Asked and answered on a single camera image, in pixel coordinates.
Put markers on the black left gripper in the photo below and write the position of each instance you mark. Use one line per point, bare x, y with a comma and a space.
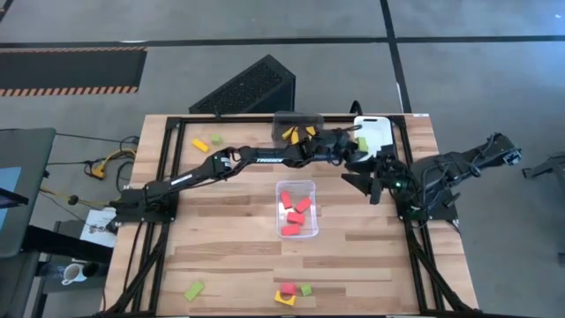
331, 148

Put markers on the black side table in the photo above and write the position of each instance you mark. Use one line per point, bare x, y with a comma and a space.
66, 243

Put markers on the black aluminium table frame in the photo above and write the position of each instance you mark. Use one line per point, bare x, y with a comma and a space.
247, 119

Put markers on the printed paper sheet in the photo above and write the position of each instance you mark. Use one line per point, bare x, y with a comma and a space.
101, 216

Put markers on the yellow bar block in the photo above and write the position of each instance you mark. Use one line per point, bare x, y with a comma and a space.
200, 146
289, 132
311, 130
295, 138

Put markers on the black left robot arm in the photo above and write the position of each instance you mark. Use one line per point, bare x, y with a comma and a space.
247, 158

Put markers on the black cup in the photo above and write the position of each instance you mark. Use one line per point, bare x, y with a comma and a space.
91, 269

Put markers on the black perforated case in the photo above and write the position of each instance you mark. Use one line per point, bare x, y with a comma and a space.
251, 84

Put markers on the yellow arch block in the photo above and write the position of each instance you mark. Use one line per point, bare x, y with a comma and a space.
285, 300

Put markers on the clear plastic bin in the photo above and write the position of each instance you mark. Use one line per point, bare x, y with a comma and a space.
309, 187

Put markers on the green cube block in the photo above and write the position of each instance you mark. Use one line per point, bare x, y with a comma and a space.
216, 139
306, 289
363, 143

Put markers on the black hazard-striped floor mat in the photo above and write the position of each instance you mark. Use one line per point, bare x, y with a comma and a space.
66, 68

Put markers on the white mug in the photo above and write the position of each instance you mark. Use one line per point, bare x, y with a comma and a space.
74, 273

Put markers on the dark grey plastic bin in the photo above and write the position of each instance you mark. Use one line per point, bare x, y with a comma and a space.
282, 120

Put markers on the dark grey monitor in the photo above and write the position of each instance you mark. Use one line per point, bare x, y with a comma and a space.
31, 185

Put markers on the white plastic bin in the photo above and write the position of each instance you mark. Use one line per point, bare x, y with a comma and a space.
379, 132

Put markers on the flat green block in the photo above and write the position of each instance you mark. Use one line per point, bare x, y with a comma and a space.
194, 291

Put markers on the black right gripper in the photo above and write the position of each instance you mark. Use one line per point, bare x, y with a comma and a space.
390, 170

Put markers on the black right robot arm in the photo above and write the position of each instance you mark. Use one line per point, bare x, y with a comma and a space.
459, 165

